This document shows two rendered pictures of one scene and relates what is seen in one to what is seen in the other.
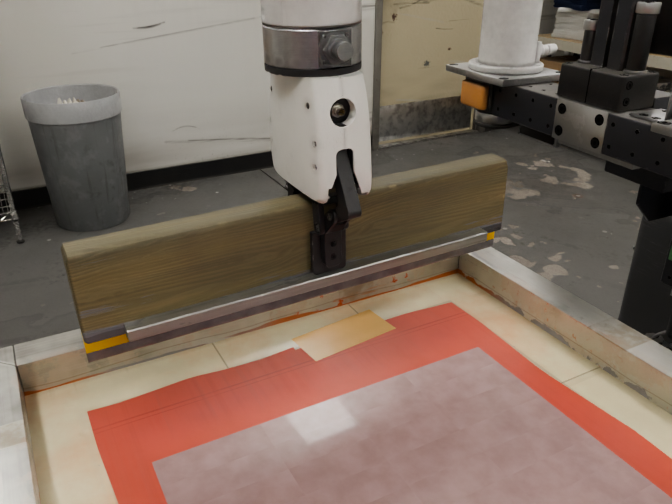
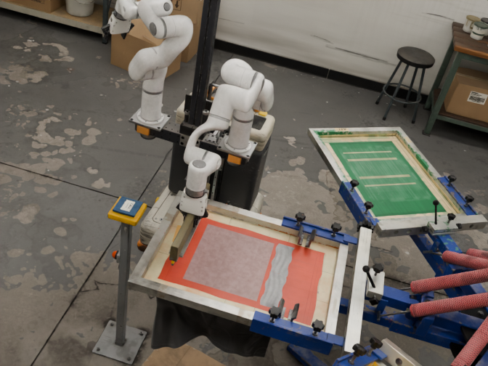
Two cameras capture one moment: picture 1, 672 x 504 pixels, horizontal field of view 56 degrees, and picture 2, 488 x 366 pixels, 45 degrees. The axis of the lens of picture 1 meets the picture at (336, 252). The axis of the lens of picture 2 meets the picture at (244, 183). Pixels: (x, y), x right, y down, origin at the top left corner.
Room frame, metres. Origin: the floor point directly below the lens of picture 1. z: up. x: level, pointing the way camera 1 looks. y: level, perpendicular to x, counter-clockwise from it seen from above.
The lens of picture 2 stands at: (-0.63, 1.32, 2.66)
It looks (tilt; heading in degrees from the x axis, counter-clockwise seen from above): 38 degrees down; 305
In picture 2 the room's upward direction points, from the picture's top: 12 degrees clockwise
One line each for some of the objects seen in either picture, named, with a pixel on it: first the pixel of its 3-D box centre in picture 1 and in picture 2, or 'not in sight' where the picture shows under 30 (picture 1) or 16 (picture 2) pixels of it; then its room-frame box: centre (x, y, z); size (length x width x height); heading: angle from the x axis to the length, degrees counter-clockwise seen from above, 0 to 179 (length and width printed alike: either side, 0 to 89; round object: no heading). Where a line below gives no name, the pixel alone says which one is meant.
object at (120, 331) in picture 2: not in sight; (123, 282); (0.83, 0.06, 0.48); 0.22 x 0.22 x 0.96; 28
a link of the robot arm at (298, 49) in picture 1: (316, 43); (197, 188); (0.49, 0.01, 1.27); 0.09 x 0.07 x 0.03; 28
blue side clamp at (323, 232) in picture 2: not in sight; (314, 234); (0.20, -0.46, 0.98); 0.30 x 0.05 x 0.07; 28
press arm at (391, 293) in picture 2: not in sight; (385, 295); (-0.22, -0.37, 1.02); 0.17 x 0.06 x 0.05; 28
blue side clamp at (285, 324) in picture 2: not in sight; (291, 332); (-0.07, 0.03, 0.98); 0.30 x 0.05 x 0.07; 28
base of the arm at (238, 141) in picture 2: not in sight; (241, 129); (0.73, -0.50, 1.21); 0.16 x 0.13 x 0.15; 116
